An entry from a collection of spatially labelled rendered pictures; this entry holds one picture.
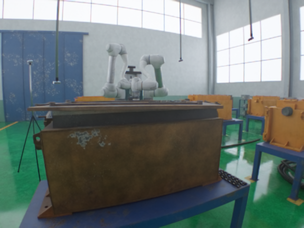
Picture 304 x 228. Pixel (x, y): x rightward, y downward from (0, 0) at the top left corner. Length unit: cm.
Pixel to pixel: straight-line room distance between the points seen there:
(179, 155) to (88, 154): 65
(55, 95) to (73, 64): 201
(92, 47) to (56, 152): 968
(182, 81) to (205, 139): 1091
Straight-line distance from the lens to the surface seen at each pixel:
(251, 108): 711
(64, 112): 114
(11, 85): 1087
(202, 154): 144
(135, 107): 103
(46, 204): 146
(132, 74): 283
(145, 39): 1144
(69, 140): 109
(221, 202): 155
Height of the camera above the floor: 145
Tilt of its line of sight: 7 degrees down
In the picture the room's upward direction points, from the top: straight up
